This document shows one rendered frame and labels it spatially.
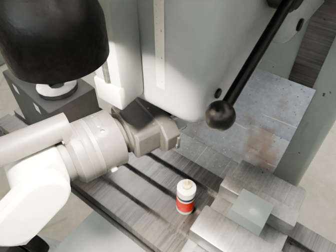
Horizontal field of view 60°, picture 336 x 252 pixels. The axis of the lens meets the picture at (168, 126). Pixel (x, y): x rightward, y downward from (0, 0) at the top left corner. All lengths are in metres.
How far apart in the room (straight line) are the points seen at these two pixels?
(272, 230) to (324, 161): 1.63
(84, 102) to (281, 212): 0.47
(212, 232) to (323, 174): 1.66
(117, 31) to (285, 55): 0.56
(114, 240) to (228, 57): 0.55
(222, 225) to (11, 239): 0.33
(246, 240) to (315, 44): 0.45
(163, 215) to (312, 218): 1.36
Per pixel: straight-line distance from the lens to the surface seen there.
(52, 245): 1.34
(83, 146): 0.40
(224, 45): 0.29
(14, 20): 0.19
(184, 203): 0.64
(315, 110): 0.83
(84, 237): 0.77
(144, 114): 0.44
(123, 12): 0.29
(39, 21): 0.19
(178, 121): 0.46
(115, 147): 0.41
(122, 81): 0.31
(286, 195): 0.67
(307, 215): 1.93
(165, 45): 0.30
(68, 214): 1.85
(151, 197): 0.70
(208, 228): 0.55
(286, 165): 1.00
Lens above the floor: 1.57
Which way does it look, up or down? 46 degrees down
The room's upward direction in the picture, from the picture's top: straight up
